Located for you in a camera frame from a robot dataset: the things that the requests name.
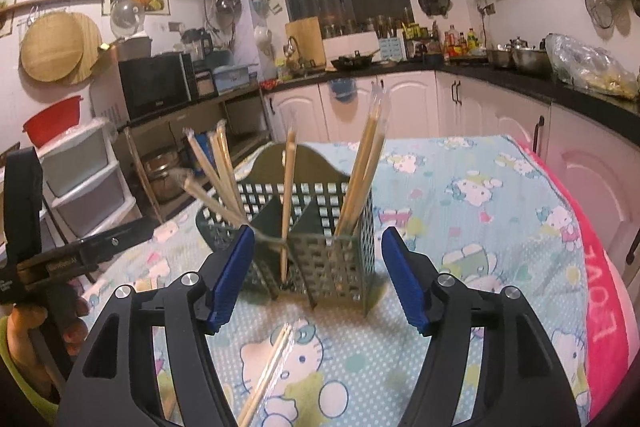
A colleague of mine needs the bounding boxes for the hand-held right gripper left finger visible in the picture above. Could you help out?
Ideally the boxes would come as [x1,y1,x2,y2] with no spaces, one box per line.
[57,224,257,427]

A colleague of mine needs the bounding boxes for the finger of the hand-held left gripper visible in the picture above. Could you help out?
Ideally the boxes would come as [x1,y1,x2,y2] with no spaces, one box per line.
[79,216,157,265]

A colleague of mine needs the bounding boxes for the red basin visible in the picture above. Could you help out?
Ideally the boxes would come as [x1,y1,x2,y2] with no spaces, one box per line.
[22,94,83,146]

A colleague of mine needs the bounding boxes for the hanging metal strainer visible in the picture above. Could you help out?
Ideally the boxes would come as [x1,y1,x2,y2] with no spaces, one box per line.
[585,0,615,30]

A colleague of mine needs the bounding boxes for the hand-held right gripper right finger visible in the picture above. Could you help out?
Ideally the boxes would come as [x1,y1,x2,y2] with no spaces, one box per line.
[381,227,591,427]

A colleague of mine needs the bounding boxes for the black countertop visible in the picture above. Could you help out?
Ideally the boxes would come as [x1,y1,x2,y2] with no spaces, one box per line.
[260,59,640,118]

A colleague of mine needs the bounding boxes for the open storage shelf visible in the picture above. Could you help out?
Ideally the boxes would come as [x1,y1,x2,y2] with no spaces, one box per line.
[90,84,273,218]

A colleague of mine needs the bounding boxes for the white box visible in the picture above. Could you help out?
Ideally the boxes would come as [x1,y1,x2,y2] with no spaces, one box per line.
[321,31,379,55]

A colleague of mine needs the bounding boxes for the round wooden cutting board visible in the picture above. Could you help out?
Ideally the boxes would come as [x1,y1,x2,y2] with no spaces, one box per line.
[65,12,103,85]
[20,13,83,82]

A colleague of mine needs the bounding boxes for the metal pot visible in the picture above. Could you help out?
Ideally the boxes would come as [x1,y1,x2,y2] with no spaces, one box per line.
[142,149,183,202]

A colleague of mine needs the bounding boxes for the blender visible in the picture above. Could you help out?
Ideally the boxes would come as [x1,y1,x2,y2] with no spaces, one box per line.
[181,28,213,62]

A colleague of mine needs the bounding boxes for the clear plastic bag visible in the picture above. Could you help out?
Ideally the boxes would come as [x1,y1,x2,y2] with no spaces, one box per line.
[545,32,640,100]

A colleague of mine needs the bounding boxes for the lidded steel pot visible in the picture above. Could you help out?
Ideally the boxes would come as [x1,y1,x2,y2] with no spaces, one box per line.
[507,36,551,74]

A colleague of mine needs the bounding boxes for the blue storage box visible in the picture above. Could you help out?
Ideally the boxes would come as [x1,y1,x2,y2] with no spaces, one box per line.
[212,64,251,95]

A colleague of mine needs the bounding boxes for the person's left forearm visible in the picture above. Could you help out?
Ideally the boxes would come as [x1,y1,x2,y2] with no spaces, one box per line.
[0,314,61,418]

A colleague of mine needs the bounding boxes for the blue hanging bag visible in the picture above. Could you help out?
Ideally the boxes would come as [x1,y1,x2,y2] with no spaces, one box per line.
[330,78,357,102]

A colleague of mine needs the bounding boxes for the steel bowl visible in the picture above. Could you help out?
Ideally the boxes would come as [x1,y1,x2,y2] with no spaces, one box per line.
[486,48,516,68]

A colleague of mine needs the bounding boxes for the plastic drawer unit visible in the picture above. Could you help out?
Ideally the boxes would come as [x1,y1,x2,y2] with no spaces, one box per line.
[37,117,143,238]

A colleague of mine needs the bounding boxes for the wooden rolling pin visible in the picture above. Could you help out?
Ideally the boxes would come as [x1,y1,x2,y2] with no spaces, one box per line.
[0,0,108,10]

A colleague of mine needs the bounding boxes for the cat print blanket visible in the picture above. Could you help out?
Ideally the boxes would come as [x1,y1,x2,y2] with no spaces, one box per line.
[80,134,593,427]

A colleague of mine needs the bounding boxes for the black wok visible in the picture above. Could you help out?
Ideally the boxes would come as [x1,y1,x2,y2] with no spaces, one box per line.
[331,49,381,70]

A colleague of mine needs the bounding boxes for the wooden chopstick pair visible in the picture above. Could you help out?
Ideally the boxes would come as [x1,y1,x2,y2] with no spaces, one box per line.
[175,168,283,253]
[279,129,297,283]
[339,82,382,235]
[182,127,236,218]
[236,322,295,427]
[350,87,390,233]
[209,119,247,228]

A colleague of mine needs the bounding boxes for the black microwave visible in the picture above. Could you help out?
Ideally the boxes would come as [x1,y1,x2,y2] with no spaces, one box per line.
[117,52,193,122]

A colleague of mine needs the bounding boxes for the person's left hand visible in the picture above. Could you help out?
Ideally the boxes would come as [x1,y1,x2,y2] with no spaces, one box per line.
[7,292,92,390]

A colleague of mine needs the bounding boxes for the white kitchen cabinets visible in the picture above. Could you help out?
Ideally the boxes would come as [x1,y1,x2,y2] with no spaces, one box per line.
[262,72,640,278]

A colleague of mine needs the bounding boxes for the glass pot lid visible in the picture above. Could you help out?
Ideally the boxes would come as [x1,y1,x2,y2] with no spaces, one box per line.
[109,0,146,40]

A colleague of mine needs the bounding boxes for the row of condiment bottles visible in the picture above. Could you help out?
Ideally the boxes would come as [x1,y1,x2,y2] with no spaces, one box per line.
[405,21,488,58]

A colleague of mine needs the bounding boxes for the upright wooden cutting board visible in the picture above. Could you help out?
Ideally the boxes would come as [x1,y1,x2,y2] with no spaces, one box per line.
[285,17,326,65]

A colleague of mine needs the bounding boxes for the pink towel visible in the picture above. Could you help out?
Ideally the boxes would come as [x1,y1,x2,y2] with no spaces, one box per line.
[515,137,632,423]

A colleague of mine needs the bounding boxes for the hanging pan lid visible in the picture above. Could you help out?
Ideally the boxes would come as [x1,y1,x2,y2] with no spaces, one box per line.
[417,0,451,18]

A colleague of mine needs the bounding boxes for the green plastic utensil basket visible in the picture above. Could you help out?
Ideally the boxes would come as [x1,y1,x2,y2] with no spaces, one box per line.
[195,142,376,315]

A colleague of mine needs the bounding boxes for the blue knife holder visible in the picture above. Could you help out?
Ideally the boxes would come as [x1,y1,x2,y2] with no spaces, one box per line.
[377,36,406,62]

